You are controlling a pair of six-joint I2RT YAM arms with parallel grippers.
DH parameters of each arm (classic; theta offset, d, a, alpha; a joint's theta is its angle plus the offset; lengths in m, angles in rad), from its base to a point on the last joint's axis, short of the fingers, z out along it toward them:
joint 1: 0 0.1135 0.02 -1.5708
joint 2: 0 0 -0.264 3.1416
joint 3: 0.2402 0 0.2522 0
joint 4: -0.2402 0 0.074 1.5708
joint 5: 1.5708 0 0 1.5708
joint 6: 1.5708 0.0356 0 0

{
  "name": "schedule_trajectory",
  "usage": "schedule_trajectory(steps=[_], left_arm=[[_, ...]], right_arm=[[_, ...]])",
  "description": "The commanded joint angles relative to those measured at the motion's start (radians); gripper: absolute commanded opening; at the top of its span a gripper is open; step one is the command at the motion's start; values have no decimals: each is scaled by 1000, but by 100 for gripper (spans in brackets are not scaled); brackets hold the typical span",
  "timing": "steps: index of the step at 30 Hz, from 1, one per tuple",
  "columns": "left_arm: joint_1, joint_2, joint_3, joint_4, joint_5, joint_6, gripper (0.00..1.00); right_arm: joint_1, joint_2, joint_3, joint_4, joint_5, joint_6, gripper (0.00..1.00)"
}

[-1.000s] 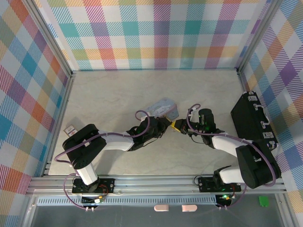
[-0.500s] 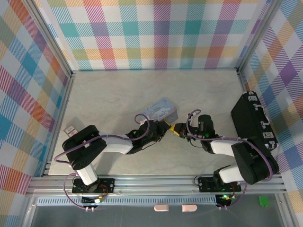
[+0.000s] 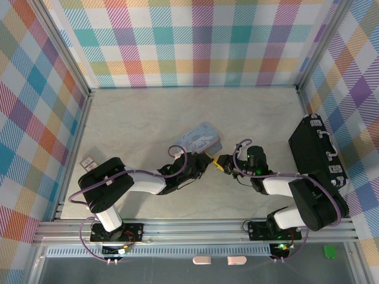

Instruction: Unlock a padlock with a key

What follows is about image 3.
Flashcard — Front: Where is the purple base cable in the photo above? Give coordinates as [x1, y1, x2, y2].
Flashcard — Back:
[272, 227, 311, 264]
[80, 216, 118, 264]

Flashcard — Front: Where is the small electronics board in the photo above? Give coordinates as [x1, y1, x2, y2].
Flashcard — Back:
[271, 242, 297, 256]
[102, 244, 131, 257]

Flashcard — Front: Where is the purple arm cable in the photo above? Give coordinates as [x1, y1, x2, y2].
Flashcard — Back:
[68, 144, 190, 206]
[232, 138, 341, 228]

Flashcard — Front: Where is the green plastic piece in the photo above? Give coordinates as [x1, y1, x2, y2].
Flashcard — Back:
[323, 244, 337, 260]

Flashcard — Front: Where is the blue cartoon tin box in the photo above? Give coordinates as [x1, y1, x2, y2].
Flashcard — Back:
[174, 121, 223, 155]

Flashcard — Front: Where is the slotted grey cable duct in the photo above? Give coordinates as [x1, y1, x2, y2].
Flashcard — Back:
[44, 247, 273, 257]

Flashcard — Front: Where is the long aluminium frame rail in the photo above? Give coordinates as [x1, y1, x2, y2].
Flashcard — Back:
[32, 219, 361, 246]

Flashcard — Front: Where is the aluminium frame post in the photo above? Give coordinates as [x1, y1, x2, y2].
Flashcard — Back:
[294, 0, 356, 92]
[29, 0, 95, 98]

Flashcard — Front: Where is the black briefcase with metal clasps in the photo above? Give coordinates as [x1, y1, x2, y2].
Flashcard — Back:
[288, 114, 349, 190]

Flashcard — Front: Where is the aluminium floor edge rail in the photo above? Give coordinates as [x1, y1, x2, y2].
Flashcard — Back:
[52, 88, 97, 222]

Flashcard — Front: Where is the small brown picture card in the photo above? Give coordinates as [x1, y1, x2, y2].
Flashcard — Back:
[80, 157, 100, 173]

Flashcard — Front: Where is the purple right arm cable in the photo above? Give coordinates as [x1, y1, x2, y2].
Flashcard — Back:
[232, 138, 341, 228]

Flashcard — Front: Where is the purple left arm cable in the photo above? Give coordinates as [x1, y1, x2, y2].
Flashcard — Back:
[68, 144, 190, 206]

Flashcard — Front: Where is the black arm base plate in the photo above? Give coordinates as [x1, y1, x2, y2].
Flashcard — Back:
[90, 222, 145, 243]
[248, 221, 303, 241]

